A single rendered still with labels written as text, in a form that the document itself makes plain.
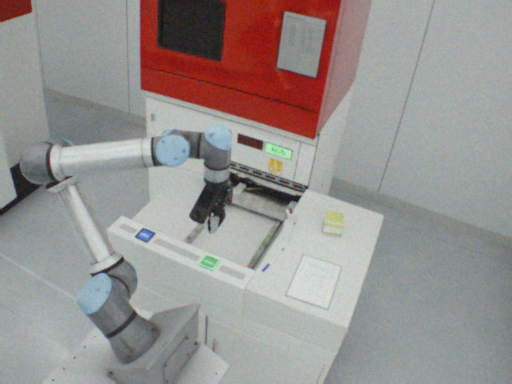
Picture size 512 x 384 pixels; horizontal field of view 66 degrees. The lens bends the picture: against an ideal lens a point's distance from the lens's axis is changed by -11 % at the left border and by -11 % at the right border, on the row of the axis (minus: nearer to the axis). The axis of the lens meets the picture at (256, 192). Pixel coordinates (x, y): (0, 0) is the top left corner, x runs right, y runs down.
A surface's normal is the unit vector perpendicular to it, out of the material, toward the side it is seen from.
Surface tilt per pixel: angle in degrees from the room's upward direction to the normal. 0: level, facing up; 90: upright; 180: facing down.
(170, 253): 0
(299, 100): 90
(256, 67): 90
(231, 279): 0
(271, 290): 0
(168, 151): 66
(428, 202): 90
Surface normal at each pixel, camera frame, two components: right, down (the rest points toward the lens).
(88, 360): 0.11, -0.79
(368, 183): -0.40, 0.52
